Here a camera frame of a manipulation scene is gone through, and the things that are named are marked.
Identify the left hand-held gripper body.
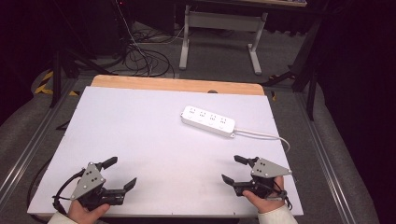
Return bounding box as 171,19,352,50
70,161,127,211

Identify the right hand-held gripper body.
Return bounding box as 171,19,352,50
232,157,293,200

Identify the person's left hand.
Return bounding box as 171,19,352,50
67,199,111,224

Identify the person's right hand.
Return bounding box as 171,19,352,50
242,175,286,215

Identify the white power strip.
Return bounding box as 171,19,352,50
179,105,237,139

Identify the black metal stand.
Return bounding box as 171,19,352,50
49,0,119,108
261,15,325,121

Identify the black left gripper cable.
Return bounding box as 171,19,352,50
51,168,87,217

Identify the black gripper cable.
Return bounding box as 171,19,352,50
266,179,294,211
51,168,87,217

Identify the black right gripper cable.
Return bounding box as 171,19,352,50
266,179,294,211

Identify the white power strip cable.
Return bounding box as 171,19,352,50
233,128,291,153

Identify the aluminium floor rail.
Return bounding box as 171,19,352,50
0,77,79,203
294,91,357,224

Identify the tangle of floor cables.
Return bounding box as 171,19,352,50
118,0,185,78

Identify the white metal desk frame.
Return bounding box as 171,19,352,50
178,4,269,76

